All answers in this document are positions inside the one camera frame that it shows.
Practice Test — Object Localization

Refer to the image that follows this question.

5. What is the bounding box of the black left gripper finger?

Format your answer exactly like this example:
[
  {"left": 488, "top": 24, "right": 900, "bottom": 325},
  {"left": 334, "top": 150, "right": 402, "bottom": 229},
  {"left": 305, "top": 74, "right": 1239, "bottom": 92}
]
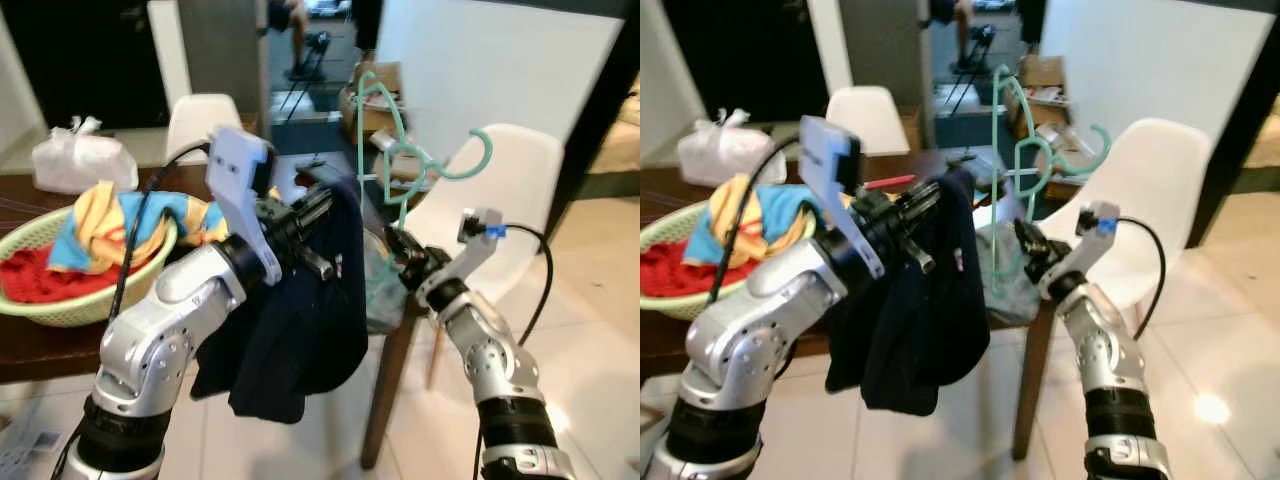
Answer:
[
  {"left": 296, "top": 186, "right": 337, "bottom": 227},
  {"left": 895, "top": 180, "right": 943, "bottom": 223}
]

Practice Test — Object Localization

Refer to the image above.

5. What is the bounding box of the green plastic basket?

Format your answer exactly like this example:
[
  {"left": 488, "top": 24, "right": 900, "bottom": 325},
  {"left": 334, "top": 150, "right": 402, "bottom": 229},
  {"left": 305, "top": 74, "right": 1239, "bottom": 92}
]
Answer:
[
  {"left": 0, "top": 205, "right": 183, "bottom": 329},
  {"left": 640, "top": 200, "right": 821, "bottom": 322}
]

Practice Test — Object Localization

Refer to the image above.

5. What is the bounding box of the crumpled grey cloth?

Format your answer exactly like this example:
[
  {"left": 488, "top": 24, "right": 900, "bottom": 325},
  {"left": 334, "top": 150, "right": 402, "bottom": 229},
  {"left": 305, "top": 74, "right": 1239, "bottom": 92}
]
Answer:
[
  {"left": 362, "top": 228, "right": 413, "bottom": 337},
  {"left": 975, "top": 220, "right": 1043, "bottom": 327}
]

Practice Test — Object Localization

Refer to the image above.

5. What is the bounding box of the person in dark clothes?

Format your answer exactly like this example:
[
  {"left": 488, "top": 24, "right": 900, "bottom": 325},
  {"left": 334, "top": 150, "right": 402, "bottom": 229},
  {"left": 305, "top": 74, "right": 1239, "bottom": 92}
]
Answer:
[
  {"left": 350, "top": 0, "right": 385, "bottom": 56},
  {"left": 1018, "top": 0, "right": 1047, "bottom": 49}
]

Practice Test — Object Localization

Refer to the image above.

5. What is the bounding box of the white plastic bag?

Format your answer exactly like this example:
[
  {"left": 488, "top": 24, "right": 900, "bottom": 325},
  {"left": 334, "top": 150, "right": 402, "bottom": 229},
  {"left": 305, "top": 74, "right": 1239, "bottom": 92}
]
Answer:
[
  {"left": 677, "top": 108, "right": 782, "bottom": 189},
  {"left": 30, "top": 115, "right": 140, "bottom": 196}
]

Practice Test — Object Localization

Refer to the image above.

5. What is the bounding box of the dark wooden table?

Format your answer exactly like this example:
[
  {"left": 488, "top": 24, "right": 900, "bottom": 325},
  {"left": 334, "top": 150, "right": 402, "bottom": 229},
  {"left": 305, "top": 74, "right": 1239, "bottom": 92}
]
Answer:
[
  {"left": 640, "top": 148, "right": 1063, "bottom": 463},
  {"left": 0, "top": 150, "right": 433, "bottom": 471}
]

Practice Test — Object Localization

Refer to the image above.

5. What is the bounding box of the black tripod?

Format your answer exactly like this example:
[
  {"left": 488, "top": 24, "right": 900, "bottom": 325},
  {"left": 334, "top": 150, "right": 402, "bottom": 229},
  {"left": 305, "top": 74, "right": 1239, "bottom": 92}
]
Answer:
[
  {"left": 285, "top": 30, "right": 337, "bottom": 93},
  {"left": 945, "top": 25, "right": 997, "bottom": 91}
]

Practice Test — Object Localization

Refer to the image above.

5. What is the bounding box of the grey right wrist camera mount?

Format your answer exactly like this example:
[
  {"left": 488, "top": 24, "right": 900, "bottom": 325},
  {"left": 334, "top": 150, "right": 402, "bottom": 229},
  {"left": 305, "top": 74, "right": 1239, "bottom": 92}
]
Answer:
[
  {"left": 1050, "top": 200, "right": 1123, "bottom": 291},
  {"left": 430, "top": 207, "right": 507, "bottom": 301}
]

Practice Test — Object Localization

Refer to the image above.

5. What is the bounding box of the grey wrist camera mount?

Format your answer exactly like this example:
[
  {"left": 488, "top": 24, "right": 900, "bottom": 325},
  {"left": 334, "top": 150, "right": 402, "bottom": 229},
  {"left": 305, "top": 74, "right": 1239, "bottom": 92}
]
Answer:
[
  {"left": 430, "top": 207, "right": 507, "bottom": 301},
  {"left": 1050, "top": 200, "right": 1123, "bottom": 291},
  {"left": 797, "top": 115, "right": 887, "bottom": 281},
  {"left": 205, "top": 125, "right": 284, "bottom": 288}
]

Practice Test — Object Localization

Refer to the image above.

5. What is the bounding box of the red cloth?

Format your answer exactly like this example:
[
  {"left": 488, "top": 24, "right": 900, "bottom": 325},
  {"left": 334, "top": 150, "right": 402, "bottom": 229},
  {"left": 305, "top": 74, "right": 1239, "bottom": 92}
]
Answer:
[
  {"left": 640, "top": 238, "right": 746, "bottom": 299},
  {"left": 0, "top": 245, "right": 119, "bottom": 305}
]

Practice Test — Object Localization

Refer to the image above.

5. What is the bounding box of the cardboard box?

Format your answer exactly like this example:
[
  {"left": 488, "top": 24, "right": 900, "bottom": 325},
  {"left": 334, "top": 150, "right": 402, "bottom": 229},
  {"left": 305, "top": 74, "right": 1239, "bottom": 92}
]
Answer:
[
  {"left": 1008, "top": 55, "right": 1071, "bottom": 138},
  {"left": 340, "top": 62, "right": 407, "bottom": 138}
]

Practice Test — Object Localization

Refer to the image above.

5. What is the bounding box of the green plastic hanger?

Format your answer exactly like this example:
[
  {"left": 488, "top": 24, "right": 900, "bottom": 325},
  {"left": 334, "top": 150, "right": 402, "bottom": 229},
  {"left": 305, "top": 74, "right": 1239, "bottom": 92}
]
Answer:
[
  {"left": 355, "top": 70, "right": 497, "bottom": 307},
  {"left": 990, "top": 64, "right": 1114, "bottom": 298}
]

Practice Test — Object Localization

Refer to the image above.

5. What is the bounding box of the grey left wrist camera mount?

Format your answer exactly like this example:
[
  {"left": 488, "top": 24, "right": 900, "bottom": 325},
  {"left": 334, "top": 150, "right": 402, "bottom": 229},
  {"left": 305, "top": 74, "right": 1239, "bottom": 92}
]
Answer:
[
  {"left": 205, "top": 125, "right": 284, "bottom": 288},
  {"left": 797, "top": 115, "right": 887, "bottom": 281}
]

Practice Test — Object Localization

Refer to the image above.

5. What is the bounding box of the blue orange yellow cloth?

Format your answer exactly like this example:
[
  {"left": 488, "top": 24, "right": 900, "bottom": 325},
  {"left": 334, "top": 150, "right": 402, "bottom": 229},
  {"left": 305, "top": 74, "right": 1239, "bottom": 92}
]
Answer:
[
  {"left": 705, "top": 172, "right": 853, "bottom": 271},
  {"left": 45, "top": 180, "right": 231, "bottom": 276}
]

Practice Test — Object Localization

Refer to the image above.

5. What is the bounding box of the navy blue garment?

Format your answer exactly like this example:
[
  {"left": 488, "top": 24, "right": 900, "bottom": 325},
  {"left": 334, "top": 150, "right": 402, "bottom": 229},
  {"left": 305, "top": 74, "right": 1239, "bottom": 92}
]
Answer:
[
  {"left": 825, "top": 168, "right": 992, "bottom": 417},
  {"left": 190, "top": 175, "right": 370, "bottom": 424}
]

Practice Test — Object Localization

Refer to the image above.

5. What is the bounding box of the white plastic chair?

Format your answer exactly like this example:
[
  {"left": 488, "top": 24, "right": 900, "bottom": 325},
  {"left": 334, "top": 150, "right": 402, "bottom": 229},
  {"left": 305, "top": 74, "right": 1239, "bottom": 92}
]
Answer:
[
  {"left": 825, "top": 86, "right": 910, "bottom": 157},
  {"left": 165, "top": 93, "right": 245, "bottom": 166},
  {"left": 1040, "top": 117, "right": 1214, "bottom": 341},
  {"left": 395, "top": 122, "right": 567, "bottom": 393}
]

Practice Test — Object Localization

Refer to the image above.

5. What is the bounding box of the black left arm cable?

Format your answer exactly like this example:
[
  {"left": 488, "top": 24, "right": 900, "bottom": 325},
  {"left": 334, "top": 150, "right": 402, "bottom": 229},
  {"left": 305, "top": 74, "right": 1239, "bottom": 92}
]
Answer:
[
  {"left": 108, "top": 140, "right": 216, "bottom": 323},
  {"left": 703, "top": 133, "right": 803, "bottom": 309}
]

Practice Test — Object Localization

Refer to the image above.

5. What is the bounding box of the person with bare legs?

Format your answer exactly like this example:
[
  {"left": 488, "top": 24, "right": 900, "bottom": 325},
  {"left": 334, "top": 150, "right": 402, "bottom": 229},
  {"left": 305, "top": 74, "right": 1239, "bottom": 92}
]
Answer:
[
  {"left": 930, "top": 0, "right": 977, "bottom": 71},
  {"left": 268, "top": 0, "right": 313, "bottom": 76}
]

